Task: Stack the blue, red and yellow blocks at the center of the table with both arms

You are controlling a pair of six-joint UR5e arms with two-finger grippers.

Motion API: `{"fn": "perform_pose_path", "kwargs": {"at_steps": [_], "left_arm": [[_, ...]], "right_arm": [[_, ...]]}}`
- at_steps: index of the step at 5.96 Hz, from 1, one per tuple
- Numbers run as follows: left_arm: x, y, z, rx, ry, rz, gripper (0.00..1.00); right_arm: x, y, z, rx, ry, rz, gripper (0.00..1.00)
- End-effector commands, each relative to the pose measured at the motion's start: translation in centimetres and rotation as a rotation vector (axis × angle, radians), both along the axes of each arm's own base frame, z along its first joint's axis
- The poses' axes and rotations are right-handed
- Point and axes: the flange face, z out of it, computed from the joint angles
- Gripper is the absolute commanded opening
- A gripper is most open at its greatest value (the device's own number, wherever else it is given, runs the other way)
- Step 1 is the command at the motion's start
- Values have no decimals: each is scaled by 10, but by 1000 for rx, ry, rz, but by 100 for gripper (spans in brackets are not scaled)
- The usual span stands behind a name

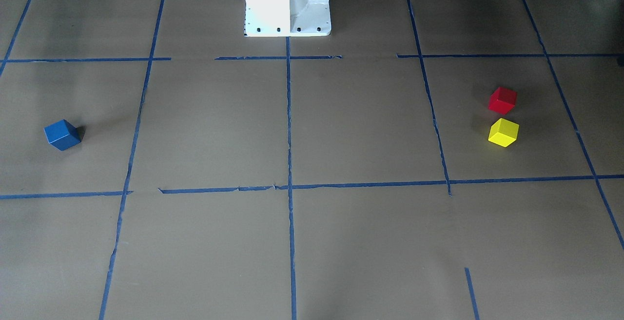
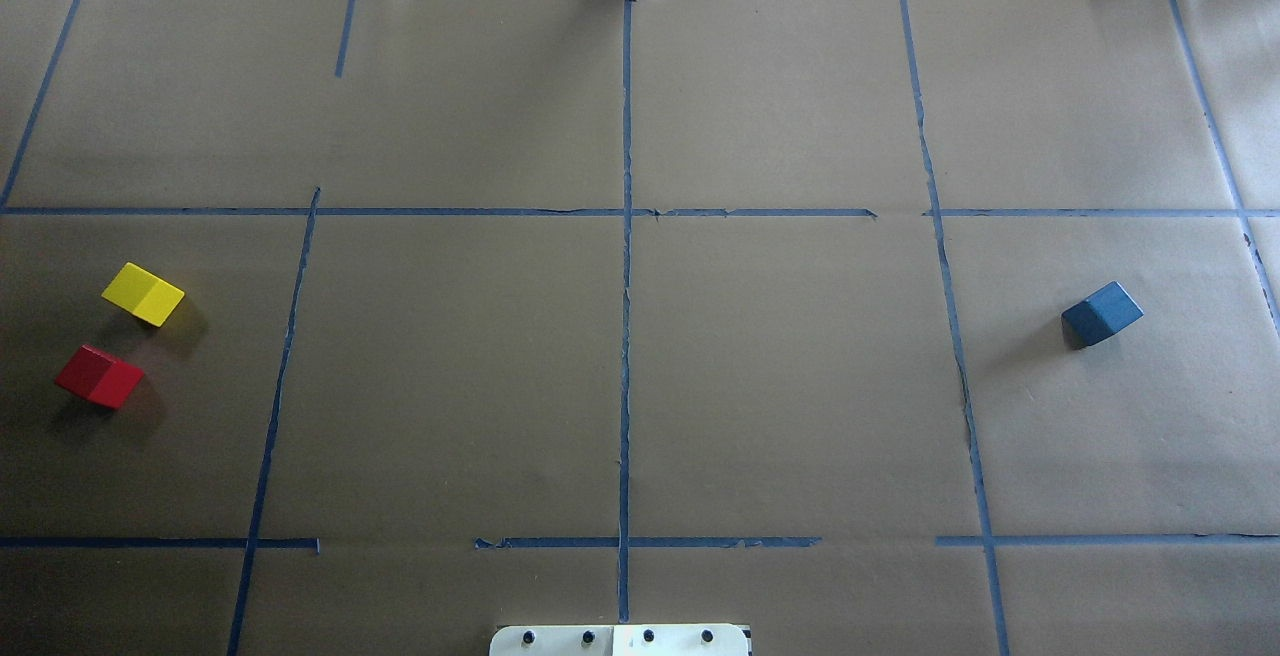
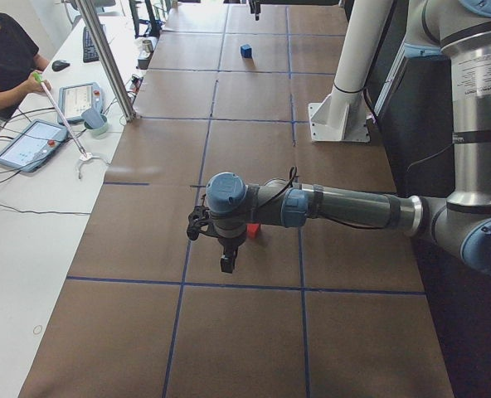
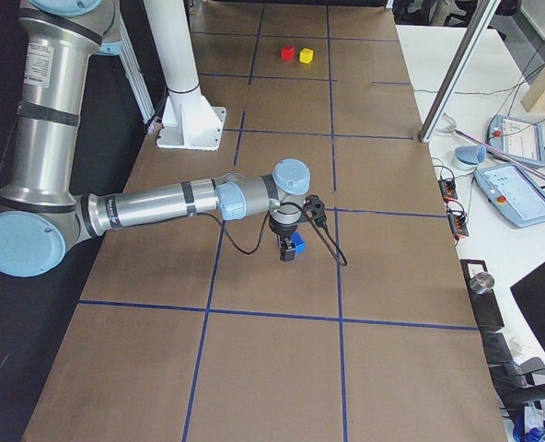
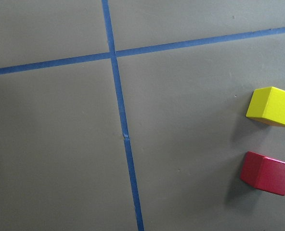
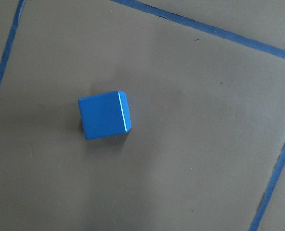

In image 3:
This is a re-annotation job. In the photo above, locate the black keyboard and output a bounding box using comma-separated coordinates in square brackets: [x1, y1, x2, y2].
[82, 27, 100, 63]

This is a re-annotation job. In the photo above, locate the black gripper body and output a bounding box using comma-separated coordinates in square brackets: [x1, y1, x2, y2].
[217, 230, 246, 250]
[247, 0, 260, 14]

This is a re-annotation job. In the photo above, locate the far teach pendant tablet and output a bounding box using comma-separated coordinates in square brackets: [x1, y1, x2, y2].
[58, 82, 104, 124]

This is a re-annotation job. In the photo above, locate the metal cup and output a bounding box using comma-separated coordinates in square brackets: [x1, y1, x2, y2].
[141, 37, 157, 53]

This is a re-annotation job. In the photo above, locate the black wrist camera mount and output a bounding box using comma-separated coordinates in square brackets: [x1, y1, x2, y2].
[187, 205, 211, 241]

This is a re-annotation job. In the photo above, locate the blue wooden block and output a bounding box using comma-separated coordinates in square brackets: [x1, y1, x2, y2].
[240, 44, 252, 59]

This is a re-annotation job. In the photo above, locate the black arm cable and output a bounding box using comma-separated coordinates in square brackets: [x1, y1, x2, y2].
[245, 165, 400, 230]

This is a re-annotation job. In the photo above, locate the black computer mouse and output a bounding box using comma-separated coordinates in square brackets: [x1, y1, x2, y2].
[51, 60, 70, 72]

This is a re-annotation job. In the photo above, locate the near teach pendant tablet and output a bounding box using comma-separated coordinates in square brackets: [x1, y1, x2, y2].
[0, 120, 68, 172]

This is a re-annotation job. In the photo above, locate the person in black shirt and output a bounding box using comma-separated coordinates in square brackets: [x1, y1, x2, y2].
[0, 12, 51, 119]

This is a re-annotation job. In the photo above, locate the aluminium frame post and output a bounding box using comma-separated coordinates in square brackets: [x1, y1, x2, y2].
[75, 0, 136, 123]

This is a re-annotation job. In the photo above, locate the long grabber stick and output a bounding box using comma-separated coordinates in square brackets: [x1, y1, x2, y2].
[32, 71, 109, 180]

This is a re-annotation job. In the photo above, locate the red wooden block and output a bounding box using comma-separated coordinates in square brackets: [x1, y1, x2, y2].
[246, 223, 261, 239]

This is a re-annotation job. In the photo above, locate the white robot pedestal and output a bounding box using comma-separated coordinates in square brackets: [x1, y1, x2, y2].
[309, 0, 393, 143]

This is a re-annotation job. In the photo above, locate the light blue cup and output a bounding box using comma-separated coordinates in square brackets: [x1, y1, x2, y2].
[81, 108, 105, 129]

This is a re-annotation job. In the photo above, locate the teach pendant tablet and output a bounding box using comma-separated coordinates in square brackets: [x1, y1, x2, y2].
[0, 120, 68, 172]
[58, 82, 104, 124]

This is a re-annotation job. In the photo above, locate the mint green tape roll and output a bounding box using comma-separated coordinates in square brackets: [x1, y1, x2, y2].
[84, 114, 109, 138]

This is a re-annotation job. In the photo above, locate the brown paper table cover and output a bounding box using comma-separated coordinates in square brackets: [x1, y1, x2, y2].
[20, 4, 452, 397]

